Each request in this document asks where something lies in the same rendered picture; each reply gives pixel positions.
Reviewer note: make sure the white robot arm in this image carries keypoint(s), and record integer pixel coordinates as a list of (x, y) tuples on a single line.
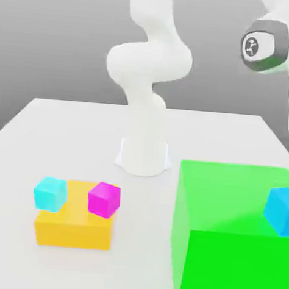
[(148, 61)]

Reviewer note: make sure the small magenta cube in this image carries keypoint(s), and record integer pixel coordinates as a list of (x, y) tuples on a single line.
[(102, 201)]

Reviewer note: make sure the small cyan cube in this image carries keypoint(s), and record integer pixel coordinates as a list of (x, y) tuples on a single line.
[(50, 194)]

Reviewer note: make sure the small blue cube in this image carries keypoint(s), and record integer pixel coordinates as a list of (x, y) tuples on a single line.
[(282, 211)]

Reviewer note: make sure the large orange box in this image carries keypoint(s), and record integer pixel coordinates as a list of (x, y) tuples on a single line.
[(74, 229)]

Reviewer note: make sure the large green box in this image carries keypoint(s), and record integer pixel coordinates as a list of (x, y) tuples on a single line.
[(233, 264)]

